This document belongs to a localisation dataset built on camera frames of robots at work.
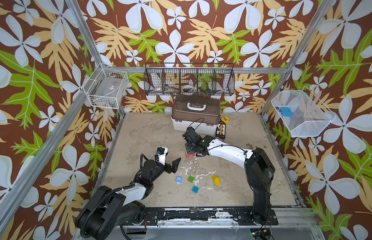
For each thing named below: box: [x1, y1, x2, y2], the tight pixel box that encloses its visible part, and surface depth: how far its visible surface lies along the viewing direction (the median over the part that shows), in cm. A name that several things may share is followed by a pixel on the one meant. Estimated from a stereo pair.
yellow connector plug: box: [221, 116, 230, 124], surface depth 117 cm
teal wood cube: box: [191, 186, 200, 194], surface depth 86 cm
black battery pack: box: [215, 121, 226, 140], surface depth 110 cm
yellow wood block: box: [211, 175, 221, 186], surface depth 87 cm
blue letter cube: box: [175, 176, 183, 183], surface depth 88 cm
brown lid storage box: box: [171, 94, 221, 135], surface depth 98 cm
